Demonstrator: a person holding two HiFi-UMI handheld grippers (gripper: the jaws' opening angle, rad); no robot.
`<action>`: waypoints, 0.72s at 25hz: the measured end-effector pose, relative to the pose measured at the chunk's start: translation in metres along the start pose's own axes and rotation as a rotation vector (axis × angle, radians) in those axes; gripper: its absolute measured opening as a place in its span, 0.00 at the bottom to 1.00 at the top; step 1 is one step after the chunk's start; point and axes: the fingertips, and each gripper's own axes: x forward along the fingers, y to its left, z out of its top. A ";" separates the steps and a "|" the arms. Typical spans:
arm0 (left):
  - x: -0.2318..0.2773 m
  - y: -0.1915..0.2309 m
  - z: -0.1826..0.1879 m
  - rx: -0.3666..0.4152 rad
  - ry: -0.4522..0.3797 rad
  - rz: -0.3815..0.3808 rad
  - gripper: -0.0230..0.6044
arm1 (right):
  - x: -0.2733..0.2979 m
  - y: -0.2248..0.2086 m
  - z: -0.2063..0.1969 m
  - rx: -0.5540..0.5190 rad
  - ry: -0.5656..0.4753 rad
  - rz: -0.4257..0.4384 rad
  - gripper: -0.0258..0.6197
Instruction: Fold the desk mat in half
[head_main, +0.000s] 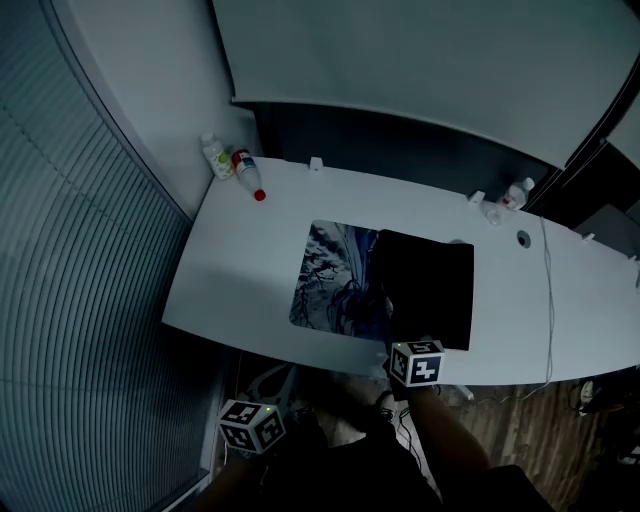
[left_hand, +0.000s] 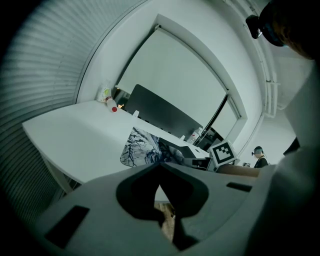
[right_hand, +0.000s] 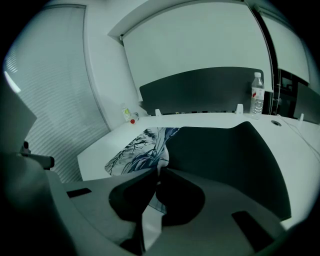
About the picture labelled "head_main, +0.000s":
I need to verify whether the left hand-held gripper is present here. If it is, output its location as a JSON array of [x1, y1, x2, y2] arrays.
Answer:
[[217, 398, 287, 457]]

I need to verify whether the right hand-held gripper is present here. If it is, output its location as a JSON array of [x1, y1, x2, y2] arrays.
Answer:
[[381, 339, 446, 401]]

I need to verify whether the printed black-backed desk mat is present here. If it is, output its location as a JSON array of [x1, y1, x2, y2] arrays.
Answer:
[[288, 219, 476, 353]]

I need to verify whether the person's left forearm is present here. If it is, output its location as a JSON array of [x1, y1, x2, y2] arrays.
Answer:
[[198, 451, 274, 512]]

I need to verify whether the person's right forearm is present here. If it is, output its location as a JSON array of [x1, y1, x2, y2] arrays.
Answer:
[[399, 383, 494, 482]]

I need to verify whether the grey desk partition panel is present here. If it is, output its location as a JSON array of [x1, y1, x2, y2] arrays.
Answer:
[[209, 0, 640, 202]]

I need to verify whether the white chair base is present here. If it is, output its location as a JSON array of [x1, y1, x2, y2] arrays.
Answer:
[[243, 363, 299, 407]]

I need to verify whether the person's black clothing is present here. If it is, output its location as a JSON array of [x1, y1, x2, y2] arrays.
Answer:
[[259, 399, 556, 512]]

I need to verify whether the clear bottle with white cap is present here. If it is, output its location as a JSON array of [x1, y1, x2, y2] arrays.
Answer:
[[498, 176, 537, 212]]

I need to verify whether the grey window blind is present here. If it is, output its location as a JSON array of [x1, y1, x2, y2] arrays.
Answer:
[[0, 0, 224, 512]]

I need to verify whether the clear bottle with red cap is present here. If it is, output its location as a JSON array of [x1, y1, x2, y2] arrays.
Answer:
[[230, 146, 269, 203]]

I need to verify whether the white bottle with green label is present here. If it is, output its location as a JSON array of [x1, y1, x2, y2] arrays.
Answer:
[[200, 132, 236, 182]]

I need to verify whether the white cable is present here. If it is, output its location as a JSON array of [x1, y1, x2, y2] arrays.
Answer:
[[537, 215, 557, 392]]

